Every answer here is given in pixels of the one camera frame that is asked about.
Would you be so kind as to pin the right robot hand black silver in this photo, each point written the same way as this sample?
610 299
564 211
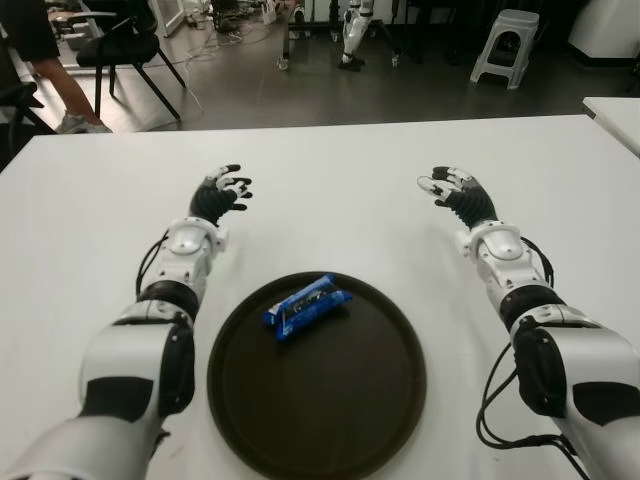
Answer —
472 205

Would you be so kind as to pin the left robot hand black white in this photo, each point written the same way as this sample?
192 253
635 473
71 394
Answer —
212 202

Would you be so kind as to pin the blue Oreo cookie packet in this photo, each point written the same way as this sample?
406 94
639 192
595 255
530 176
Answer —
307 305

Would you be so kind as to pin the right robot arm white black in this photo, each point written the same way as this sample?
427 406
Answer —
575 360

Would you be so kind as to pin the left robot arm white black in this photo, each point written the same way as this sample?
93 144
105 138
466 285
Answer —
185 255

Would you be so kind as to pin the white side table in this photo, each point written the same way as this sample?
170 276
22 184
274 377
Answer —
617 117

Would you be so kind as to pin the black chair with armrests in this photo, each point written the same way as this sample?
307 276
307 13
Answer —
122 50

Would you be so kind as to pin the white plastic stool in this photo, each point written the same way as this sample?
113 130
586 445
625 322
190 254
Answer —
510 25

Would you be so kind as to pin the person in black shorts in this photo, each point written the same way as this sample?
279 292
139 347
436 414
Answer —
65 85

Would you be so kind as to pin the white framed panel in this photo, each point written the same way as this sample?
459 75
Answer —
167 17

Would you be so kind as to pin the white paper bag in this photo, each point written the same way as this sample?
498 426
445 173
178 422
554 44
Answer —
270 12

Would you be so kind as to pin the white cabinet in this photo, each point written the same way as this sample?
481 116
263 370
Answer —
605 30

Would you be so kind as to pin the round dark brown tray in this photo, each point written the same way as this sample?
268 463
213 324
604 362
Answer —
325 400

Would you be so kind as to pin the black wheeled stand frame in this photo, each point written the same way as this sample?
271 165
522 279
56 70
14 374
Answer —
285 40

